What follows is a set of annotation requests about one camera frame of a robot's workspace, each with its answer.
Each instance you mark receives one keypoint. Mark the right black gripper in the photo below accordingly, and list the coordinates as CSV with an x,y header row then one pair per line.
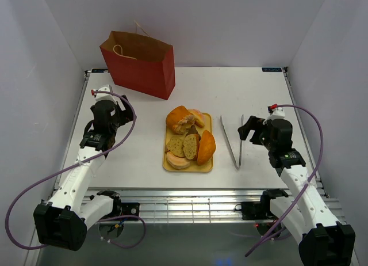
x,y
244,130

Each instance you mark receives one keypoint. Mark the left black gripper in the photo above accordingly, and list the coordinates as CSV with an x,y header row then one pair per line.
x,y
126,115

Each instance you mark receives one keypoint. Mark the metal tongs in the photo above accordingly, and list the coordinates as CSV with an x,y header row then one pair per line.
x,y
236,162

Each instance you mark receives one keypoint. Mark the orange oval bread loaf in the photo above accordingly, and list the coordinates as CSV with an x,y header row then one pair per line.
x,y
207,148

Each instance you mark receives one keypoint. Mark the sugared pink doughnut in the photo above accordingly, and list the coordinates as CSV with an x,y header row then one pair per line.
x,y
199,117

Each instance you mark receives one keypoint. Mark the chocolate dipped bread cone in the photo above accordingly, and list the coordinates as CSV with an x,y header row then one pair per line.
x,y
192,130

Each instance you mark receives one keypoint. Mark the round crusty bread roll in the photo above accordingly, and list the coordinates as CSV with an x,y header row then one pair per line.
x,y
179,120

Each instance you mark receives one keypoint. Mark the pale orange croissant bread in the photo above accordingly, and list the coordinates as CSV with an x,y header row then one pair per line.
x,y
177,163

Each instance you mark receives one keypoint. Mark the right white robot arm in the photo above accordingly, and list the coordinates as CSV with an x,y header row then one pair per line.
x,y
322,239

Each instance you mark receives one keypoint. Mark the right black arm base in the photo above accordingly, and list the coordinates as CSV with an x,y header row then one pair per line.
x,y
260,210

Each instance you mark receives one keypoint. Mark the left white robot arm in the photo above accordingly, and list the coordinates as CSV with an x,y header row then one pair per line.
x,y
65,220

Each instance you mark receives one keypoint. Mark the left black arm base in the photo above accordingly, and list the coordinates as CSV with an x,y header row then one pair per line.
x,y
119,207

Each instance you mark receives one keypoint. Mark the seeded bread slice right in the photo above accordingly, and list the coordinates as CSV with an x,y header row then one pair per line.
x,y
191,144

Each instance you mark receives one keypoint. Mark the seeded bread slice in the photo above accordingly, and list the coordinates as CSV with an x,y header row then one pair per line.
x,y
175,145
191,144

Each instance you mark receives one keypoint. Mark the red paper bag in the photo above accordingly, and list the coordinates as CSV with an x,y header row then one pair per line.
x,y
140,62

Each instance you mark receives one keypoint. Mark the seeded bread slice left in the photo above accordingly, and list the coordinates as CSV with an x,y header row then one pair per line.
x,y
175,145

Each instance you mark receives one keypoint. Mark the yellow plastic tray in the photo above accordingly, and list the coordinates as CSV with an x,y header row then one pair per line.
x,y
194,167

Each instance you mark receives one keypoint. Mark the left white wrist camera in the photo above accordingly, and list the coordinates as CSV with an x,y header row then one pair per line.
x,y
103,93

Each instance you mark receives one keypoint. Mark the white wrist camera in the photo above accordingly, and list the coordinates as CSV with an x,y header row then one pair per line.
x,y
276,112
103,93

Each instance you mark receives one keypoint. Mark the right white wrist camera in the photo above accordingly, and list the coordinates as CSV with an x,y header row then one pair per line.
x,y
276,112

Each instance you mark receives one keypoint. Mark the aluminium table frame rail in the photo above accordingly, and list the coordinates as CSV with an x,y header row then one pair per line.
x,y
165,206

